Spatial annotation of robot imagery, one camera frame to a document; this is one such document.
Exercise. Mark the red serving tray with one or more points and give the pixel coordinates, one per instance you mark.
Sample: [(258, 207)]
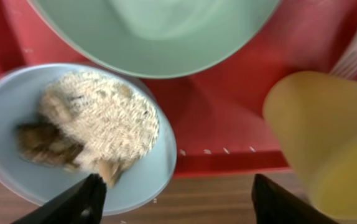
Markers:
[(215, 114)]

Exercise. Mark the mint green bowl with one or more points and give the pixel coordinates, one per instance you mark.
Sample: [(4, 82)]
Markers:
[(156, 39)]

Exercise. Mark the yellow plastic cup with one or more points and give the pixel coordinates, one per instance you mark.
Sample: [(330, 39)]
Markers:
[(314, 118)]

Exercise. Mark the rice and food scraps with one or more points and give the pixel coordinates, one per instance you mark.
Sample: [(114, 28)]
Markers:
[(93, 122)]

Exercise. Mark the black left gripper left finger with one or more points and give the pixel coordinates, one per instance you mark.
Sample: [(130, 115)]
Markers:
[(81, 204)]

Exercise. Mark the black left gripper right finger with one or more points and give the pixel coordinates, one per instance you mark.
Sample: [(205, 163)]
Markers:
[(275, 205)]

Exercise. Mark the light blue bowl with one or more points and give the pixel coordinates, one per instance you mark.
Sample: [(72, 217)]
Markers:
[(20, 91)]

